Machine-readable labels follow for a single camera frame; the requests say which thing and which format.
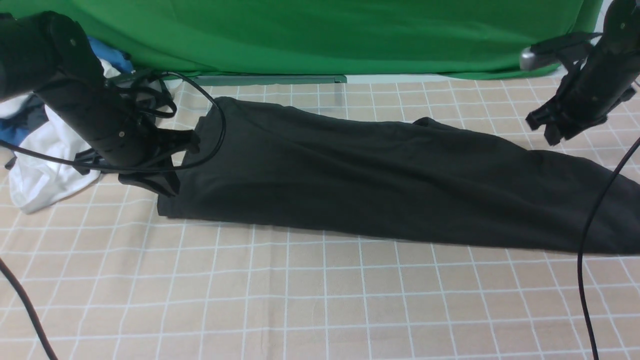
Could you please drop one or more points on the blue crumpled garment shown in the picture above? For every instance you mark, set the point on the blue crumpled garment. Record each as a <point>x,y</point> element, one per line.
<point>22,115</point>

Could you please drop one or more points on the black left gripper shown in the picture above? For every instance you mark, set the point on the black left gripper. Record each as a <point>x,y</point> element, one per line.
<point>102,119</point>

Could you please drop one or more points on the white crumpled shirt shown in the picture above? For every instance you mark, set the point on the white crumpled shirt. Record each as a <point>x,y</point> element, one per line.
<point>35,184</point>

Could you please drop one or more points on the green backdrop cloth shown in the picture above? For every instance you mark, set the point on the green backdrop cloth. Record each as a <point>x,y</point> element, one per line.
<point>465,39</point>

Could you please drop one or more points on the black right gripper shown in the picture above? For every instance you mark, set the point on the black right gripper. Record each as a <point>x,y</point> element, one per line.
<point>589,91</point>

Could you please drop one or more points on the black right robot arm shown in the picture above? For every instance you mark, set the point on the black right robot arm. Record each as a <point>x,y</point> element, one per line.
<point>622,21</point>

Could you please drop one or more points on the dark gray long-sleeve shirt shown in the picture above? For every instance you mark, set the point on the dark gray long-sleeve shirt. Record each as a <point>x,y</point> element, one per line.
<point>423,181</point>

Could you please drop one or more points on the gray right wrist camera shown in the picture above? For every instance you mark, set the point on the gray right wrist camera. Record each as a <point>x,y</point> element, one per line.
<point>566,50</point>

